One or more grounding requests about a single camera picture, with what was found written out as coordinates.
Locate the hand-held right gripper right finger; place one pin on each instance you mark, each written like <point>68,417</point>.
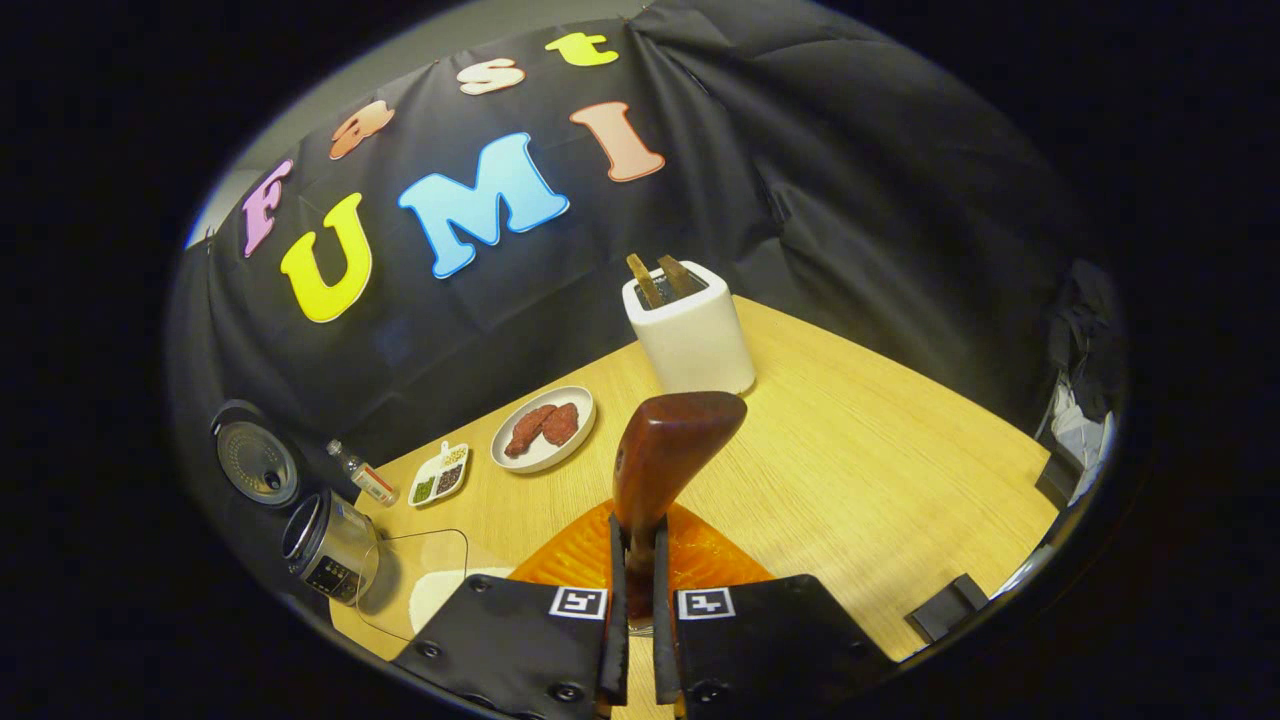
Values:
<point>664,650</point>

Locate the black backdrop cloth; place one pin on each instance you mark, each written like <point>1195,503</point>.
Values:
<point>850,200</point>

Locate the white toaster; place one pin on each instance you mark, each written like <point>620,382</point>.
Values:
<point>695,345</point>

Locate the white rice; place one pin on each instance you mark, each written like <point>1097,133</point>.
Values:
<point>440,590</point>

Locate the white round plate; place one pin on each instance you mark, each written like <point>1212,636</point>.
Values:
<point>530,462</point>

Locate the grey rice cooker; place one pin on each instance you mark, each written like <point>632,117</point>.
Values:
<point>335,555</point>

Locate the black block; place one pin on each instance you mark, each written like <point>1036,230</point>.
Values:
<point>945,608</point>

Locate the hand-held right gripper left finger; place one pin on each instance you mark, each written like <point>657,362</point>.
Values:
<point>614,650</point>

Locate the white divided grain dish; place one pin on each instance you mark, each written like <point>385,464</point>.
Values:
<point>440,478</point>

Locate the brown wooden spoon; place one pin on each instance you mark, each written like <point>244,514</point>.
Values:
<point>665,450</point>

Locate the small glass bottle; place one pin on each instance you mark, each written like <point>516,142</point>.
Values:
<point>365,478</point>

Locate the brown toast slice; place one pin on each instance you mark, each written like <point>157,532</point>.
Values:
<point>680,275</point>
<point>643,280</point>

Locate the brown meat patty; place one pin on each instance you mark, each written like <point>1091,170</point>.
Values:
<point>525,432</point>
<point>561,424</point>

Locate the clear plastic container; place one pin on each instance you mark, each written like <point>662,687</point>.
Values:
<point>415,560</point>

